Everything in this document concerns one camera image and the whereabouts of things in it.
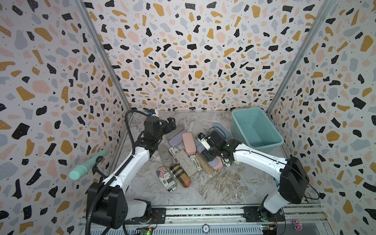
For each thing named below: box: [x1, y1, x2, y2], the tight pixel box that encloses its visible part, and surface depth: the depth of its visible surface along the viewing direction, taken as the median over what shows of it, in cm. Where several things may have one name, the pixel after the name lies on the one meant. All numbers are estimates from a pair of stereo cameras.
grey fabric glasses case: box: [164, 125, 185, 141], surface depth 105 cm
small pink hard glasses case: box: [212, 156, 223, 170], surface depth 90 cm
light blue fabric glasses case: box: [212, 121, 232, 140], surface depth 112 cm
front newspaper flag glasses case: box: [156, 166, 178, 193], surface depth 85 cm
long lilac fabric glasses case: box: [168, 130, 187, 147], surface depth 102 cm
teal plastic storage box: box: [231, 107, 285, 152], surface depth 98 cm
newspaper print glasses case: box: [188, 153, 203, 172], surface depth 92 cm
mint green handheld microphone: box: [68, 148, 110, 181], surface depth 55 cm
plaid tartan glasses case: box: [169, 163, 191, 188], surface depth 86 cm
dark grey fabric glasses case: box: [159, 144, 173, 167], surface depth 94 cm
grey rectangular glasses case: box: [174, 149, 199, 177], surface depth 87 cm
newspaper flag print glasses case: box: [167, 146, 180, 160], surface depth 97 cm
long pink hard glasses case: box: [182, 132, 197, 154], surface depth 97 cm
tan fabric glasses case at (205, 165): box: [194, 151, 214, 175], surface depth 88 cm
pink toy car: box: [291, 218, 304, 232], surface depth 72 cm
